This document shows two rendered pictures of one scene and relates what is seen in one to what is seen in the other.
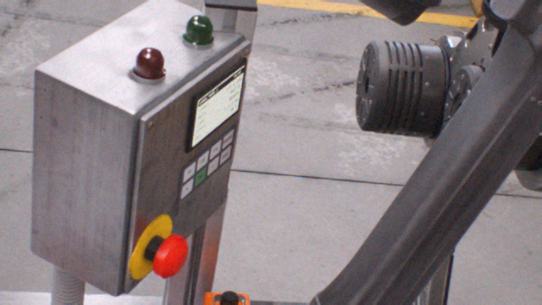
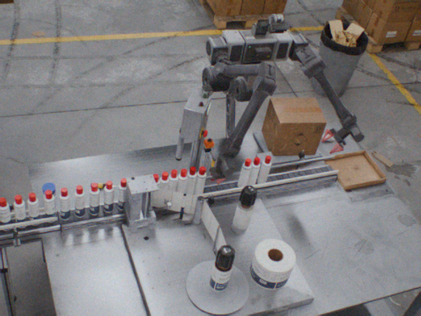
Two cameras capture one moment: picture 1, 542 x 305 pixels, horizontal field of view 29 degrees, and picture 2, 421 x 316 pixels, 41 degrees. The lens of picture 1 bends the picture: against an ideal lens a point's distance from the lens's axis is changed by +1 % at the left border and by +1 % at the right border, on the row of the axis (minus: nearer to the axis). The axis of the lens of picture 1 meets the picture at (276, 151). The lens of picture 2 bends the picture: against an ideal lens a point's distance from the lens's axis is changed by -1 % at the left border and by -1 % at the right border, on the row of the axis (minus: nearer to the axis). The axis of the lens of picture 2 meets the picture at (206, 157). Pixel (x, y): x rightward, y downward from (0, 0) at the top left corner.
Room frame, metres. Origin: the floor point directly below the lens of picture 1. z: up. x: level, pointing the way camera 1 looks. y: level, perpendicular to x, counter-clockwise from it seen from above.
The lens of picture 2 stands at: (-1.45, 0.62, 3.16)
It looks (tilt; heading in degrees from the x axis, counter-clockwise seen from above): 43 degrees down; 345
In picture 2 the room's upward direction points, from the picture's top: 11 degrees clockwise
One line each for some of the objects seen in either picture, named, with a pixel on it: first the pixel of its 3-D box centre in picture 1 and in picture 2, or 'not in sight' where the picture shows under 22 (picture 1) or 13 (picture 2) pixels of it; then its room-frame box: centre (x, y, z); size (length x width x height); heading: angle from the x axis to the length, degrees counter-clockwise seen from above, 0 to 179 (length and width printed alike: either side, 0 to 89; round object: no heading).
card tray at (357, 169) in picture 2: not in sight; (355, 169); (0.87, -0.98, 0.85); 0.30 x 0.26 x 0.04; 102
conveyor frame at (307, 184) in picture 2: not in sight; (207, 195); (0.66, -0.01, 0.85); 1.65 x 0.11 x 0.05; 102
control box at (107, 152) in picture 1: (142, 143); (196, 115); (0.72, 0.11, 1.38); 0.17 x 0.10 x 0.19; 157
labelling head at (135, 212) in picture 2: not in sight; (140, 201); (0.48, 0.39, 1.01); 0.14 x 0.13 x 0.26; 102
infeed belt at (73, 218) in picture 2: not in sight; (207, 194); (0.66, -0.01, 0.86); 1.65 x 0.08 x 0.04; 102
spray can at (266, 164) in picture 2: not in sight; (264, 170); (0.73, -0.33, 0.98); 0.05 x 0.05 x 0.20
